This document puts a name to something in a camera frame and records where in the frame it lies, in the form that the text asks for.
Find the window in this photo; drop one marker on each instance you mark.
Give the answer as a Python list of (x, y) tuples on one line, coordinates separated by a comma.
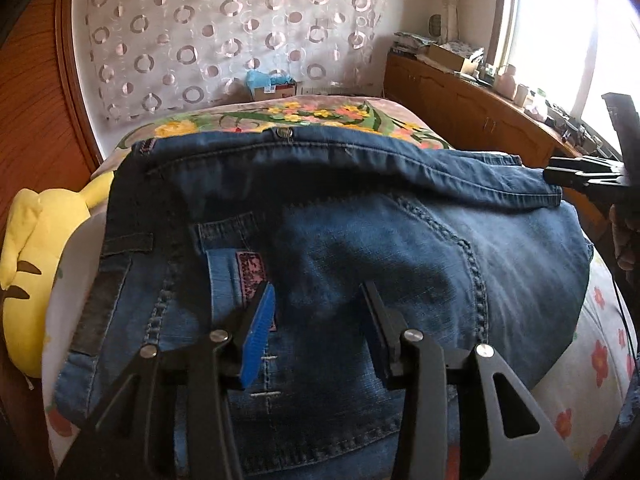
[(545, 30)]

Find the small cardboard box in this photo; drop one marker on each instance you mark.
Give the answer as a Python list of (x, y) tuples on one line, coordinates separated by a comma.
[(274, 92)]

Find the wooden sideboard cabinet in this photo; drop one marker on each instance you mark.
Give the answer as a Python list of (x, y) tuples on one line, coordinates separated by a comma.
[(475, 110)]

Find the wooden headboard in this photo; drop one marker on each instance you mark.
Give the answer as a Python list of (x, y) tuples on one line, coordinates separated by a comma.
[(35, 110)]

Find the flower print blanket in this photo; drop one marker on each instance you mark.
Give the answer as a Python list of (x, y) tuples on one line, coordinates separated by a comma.
[(310, 112)]

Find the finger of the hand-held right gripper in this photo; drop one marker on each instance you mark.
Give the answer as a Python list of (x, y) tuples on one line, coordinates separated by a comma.
[(575, 180), (585, 163)]

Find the white floral quilt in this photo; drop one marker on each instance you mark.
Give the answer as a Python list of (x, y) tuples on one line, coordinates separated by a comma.
[(595, 345)]

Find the yellow plush toy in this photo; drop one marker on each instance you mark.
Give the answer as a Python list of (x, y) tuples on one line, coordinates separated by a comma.
[(30, 260)]

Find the white cup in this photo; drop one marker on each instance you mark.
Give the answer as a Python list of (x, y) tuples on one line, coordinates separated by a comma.
[(521, 93)]

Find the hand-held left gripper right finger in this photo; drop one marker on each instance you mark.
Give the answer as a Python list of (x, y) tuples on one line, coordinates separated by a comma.
[(375, 332)]

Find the stack of papers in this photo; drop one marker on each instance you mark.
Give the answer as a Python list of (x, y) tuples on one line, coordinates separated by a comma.
[(410, 42)]

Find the pink jar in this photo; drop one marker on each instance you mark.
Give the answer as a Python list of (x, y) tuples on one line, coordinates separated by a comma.
[(507, 79)]

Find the light blue cloth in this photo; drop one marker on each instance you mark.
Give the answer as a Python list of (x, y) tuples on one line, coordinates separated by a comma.
[(265, 80)]

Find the open cardboard box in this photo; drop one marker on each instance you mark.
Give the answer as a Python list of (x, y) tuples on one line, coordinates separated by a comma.
[(450, 57)]

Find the circle pattern sheer curtain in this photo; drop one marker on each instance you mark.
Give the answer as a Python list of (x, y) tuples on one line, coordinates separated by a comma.
[(225, 30)]

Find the blue denim pants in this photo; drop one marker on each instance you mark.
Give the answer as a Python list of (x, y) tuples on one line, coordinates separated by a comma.
[(350, 240)]

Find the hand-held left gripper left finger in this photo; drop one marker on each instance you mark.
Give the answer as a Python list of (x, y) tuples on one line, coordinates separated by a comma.
[(260, 329)]

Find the person's right hand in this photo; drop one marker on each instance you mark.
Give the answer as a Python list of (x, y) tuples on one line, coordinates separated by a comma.
[(627, 242)]

